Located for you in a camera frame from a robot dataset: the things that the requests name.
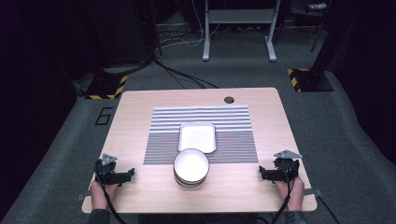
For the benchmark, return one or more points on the white bowl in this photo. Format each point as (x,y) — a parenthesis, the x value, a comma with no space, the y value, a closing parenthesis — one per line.
(191,165)

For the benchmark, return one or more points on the person's left hand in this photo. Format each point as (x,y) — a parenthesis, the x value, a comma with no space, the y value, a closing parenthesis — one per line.
(99,194)

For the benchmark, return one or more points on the person's right hand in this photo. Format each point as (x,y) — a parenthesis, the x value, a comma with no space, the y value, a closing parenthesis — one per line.
(292,194)

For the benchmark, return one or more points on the white rectangular tray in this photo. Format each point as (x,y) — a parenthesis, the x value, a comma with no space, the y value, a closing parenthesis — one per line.
(197,137)

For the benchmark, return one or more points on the black metal stand post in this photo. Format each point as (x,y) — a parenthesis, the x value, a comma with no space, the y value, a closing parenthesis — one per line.
(334,34)

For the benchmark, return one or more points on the dark cabinet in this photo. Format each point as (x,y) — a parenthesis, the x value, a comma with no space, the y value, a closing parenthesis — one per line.
(120,31)

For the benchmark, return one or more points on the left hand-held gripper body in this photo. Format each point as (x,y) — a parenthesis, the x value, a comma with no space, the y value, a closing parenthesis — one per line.
(109,174)

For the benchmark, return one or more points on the black yellow striped base plate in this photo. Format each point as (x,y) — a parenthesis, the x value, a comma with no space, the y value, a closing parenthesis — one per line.
(107,87)
(309,80)

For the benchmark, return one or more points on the grey striped placemat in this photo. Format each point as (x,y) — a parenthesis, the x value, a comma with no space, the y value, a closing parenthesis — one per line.
(200,118)

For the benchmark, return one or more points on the grey table edge bracket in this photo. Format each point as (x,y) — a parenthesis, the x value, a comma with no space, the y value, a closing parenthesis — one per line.
(83,197)
(313,192)

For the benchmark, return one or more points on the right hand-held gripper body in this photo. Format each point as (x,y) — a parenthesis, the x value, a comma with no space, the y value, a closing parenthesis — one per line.
(285,169)

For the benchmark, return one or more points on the white metal desk frame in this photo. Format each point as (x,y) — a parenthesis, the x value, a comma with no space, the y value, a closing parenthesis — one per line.
(239,17)

